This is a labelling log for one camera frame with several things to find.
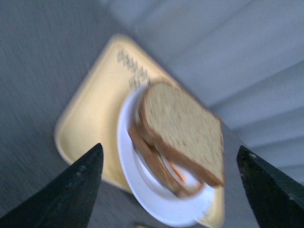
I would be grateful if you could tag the white round plate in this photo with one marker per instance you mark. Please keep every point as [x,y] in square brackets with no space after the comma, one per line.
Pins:
[157,200]

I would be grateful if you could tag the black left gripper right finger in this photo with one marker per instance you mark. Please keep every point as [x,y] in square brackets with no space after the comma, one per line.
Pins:
[276,200]

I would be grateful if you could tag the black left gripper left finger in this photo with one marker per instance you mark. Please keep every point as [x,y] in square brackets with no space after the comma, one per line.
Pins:
[67,201]

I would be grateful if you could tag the fried egg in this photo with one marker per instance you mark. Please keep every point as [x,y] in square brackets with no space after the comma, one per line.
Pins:
[181,175]

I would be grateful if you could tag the bread slice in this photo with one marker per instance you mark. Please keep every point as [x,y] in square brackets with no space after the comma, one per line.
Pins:
[178,127]
[158,168]

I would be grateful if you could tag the yellow bear tray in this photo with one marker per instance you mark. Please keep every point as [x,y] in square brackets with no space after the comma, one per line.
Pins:
[92,114]

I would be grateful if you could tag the grey curtain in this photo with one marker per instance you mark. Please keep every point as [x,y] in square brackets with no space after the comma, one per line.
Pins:
[244,59]

